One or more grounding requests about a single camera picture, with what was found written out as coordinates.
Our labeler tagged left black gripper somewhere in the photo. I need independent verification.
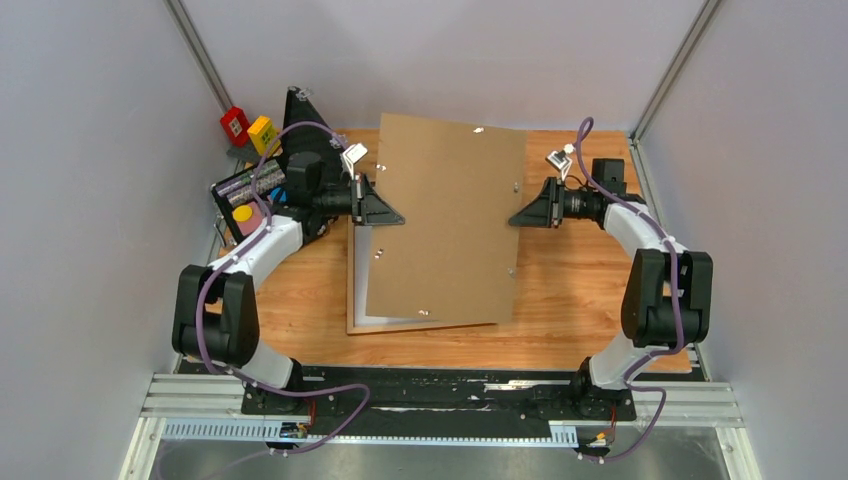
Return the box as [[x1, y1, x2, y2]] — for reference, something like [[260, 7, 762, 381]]
[[314, 173, 405, 227]]

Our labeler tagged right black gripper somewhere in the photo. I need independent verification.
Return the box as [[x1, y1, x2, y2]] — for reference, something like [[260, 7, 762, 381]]
[[507, 176, 595, 228]]

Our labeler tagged photo print white border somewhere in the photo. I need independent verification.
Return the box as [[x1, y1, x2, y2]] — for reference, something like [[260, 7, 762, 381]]
[[346, 225, 419, 335]]

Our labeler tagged wooden picture frame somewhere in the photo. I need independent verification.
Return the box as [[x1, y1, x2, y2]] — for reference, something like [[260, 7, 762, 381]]
[[346, 224, 494, 336]]

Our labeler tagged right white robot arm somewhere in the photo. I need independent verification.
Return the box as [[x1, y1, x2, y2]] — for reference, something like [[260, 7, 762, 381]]
[[508, 158, 714, 418]]

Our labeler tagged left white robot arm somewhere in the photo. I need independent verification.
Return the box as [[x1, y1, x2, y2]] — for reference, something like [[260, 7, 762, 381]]
[[171, 143, 405, 413]]

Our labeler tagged blue round disc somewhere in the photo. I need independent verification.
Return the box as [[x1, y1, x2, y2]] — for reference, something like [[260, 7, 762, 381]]
[[269, 188, 287, 204]]

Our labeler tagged yellow round disc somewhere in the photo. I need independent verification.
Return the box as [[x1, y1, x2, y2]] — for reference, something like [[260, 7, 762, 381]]
[[232, 204, 254, 223]]

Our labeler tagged black open toy case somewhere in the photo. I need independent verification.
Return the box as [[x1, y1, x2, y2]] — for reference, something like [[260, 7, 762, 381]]
[[210, 86, 352, 246]]

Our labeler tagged yellow toy house block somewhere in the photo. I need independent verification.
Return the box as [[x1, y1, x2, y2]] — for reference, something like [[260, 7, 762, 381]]
[[247, 115, 281, 157]]

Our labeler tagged red toy house block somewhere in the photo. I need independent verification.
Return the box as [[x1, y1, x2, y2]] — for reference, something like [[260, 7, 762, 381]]
[[219, 106, 250, 147]]

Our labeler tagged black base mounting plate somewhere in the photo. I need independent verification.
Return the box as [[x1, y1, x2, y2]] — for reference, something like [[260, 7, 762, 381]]
[[241, 365, 636, 439]]

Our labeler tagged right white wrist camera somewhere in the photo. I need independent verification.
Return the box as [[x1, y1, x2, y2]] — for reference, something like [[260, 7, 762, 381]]
[[546, 143, 575, 182]]

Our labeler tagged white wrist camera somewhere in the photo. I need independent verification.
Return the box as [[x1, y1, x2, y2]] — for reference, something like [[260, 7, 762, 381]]
[[546, 143, 575, 182], [340, 143, 368, 178]]

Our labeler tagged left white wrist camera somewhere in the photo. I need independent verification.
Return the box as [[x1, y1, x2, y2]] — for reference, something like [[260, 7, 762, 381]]
[[340, 143, 368, 178]]

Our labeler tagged aluminium rail frame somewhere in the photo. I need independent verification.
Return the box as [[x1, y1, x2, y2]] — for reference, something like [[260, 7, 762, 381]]
[[120, 366, 761, 479]]

